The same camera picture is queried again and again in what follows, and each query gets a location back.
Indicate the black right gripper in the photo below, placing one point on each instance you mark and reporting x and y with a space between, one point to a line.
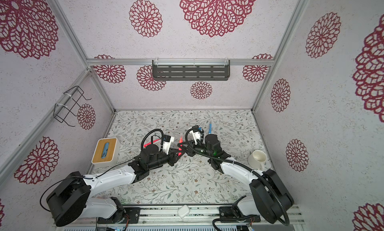
190 153

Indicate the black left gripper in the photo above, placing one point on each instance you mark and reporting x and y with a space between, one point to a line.
172 155

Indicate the pink highlighter pen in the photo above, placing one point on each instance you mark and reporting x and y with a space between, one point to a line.
154 142

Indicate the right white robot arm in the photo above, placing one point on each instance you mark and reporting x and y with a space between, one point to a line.
270 197

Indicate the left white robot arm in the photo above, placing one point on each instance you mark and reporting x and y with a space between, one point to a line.
75 196

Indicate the white wooden-top tissue box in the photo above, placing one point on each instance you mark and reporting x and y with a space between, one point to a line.
113 153

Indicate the cream ceramic mug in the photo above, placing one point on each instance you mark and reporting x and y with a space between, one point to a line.
257 160

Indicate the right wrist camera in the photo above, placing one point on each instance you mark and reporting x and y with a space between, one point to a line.
197 134

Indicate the white pad on rail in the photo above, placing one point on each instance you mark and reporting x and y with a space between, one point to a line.
183 211

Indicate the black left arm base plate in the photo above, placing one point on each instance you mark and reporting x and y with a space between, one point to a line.
126 215

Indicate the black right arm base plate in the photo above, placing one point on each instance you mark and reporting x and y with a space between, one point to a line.
230 214

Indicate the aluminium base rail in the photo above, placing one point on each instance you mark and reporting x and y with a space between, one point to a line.
186 218

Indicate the dark metal wall shelf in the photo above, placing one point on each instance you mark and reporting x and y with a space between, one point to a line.
191 70

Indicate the black wire wall rack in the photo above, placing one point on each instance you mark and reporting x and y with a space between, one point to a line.
64 109

